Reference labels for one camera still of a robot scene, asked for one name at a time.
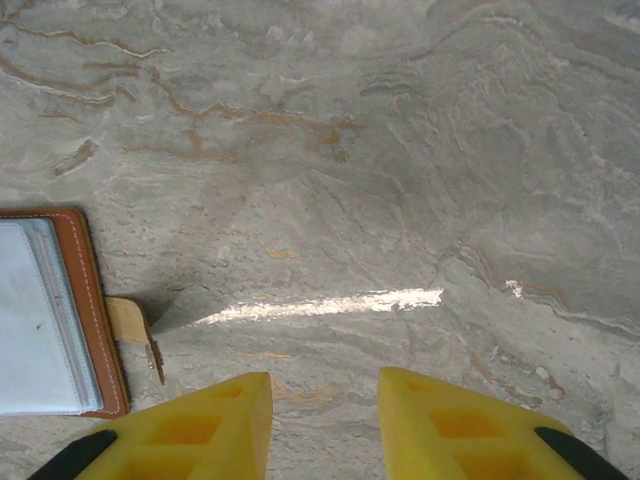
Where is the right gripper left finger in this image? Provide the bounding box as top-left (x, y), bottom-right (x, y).
top-left (27, 372), bottom-right (274, 480)

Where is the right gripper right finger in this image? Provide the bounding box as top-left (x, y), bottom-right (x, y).
top-left (378, 367), bottom-right (629, 480)

